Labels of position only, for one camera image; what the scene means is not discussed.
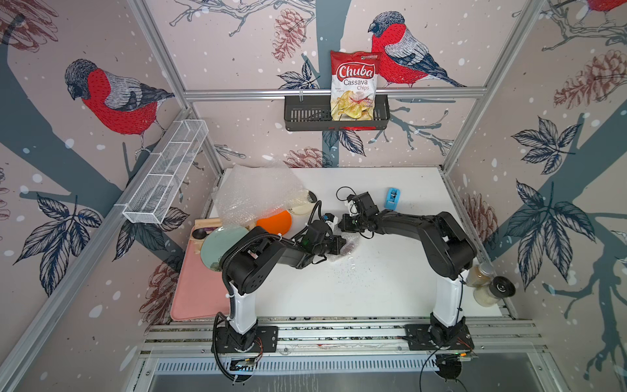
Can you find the clear bubble wrap sheet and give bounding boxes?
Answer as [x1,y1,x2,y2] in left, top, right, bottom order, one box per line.
[333,232,362,260]

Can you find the blue tape dispenser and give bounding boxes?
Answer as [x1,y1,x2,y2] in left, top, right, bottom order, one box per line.
[385,188,400,211]

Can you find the orange plastic plate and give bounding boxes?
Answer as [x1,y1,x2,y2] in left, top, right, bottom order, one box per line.
[256,210,292,235]

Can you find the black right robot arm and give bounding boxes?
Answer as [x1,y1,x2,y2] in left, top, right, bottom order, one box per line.
[339,192,477,346]

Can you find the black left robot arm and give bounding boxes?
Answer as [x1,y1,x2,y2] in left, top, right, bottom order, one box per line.
[220,200,348,346]

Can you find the cream plate with dark spot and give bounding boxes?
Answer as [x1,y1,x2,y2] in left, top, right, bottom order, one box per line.
[287,191,318,216]

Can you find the mint green floral plate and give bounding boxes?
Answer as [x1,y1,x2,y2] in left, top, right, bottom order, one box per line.
[200,226,248,272]

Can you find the pink plastic tray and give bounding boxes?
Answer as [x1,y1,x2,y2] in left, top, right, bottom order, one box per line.
[170,218,230,322]

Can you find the Chuba cassava chips bag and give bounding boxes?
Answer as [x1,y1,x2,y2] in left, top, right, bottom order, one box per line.
[330,52,380,122]

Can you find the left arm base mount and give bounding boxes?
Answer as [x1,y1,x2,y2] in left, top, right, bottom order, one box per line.
[212,324,279,354]

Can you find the black wire wall basket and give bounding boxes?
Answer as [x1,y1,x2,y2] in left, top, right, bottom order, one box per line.
[283,95,390,132]

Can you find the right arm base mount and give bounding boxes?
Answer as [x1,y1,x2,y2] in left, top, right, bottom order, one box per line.
[403,323,474,352]

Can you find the white wire mesh shelf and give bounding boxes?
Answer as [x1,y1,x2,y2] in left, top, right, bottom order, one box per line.
[122,119,208,225]

